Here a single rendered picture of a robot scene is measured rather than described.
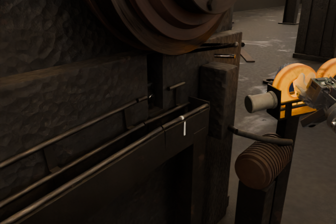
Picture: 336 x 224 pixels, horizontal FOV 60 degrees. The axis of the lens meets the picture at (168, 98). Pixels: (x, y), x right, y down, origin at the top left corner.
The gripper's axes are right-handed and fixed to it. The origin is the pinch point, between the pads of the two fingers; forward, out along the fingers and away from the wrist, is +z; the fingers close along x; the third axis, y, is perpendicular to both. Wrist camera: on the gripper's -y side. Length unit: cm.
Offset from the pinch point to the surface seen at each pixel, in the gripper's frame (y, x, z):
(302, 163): -84, -53, 27
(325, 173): -81, -60, 16
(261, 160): -16.5, 17.5, -17.3
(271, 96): -3.1, 10.0, -3.0
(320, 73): 2.5, -8.5, 0.1
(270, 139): -14.0, 12.0, -11.5
